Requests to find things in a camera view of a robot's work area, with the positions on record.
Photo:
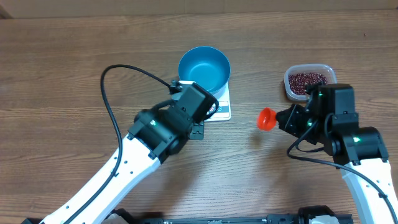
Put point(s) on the blue metal bowl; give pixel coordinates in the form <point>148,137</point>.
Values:
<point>207,66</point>

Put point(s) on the clear plastic container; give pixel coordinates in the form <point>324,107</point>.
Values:
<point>326,70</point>

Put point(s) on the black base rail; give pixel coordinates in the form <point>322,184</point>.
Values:
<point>314,214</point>

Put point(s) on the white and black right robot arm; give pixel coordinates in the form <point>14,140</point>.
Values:
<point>330,118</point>

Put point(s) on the white digital kitchen scale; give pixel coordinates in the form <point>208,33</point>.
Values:
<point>224,108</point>

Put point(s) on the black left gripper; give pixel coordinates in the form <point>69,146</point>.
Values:
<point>198,133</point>

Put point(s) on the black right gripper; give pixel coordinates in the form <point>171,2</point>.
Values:
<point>289,121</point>

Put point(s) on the red beans in container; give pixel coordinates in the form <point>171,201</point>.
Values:
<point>299,81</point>

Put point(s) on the orange scoop with blue handle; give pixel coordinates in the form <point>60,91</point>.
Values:
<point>266,119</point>

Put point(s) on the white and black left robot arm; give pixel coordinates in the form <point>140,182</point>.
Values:
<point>156,134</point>

